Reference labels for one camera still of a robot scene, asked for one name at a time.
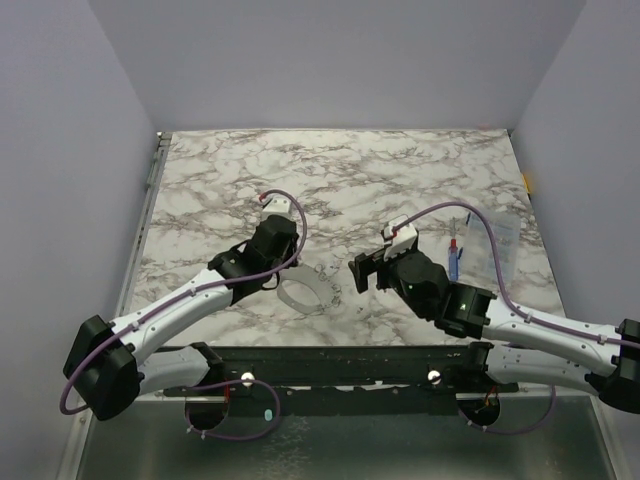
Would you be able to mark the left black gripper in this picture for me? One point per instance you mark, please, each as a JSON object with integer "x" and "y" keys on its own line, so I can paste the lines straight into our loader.
{"x": 292, "y": 250}

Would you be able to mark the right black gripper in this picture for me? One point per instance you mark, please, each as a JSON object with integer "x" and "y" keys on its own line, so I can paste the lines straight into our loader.
{"x": 376, "y": 269}

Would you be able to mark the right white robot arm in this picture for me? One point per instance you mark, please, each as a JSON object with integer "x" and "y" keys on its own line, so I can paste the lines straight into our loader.
{"x": 529, "y": 346}

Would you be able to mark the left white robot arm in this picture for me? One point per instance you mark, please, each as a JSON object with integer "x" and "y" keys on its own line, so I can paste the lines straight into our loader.
{"x": 113, "y": 363}

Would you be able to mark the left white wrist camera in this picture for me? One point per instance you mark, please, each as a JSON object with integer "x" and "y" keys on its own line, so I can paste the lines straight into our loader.
{"x": 276, "y": 205}

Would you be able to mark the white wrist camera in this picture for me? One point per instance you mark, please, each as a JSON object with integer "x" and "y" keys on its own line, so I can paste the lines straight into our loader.
{"x": 276, "y": 205}
{"x": 399, "y": 236}

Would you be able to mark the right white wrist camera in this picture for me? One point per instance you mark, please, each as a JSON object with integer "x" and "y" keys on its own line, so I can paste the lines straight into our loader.
{"x": 399, "y": 236}

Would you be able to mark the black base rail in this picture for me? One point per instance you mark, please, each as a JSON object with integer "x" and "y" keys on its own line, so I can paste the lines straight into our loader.
{"x": 343, "y": 381}

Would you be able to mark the left aluminium frame rail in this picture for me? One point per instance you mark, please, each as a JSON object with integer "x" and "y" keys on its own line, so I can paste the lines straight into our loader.
{"x": 151, "y": 190}

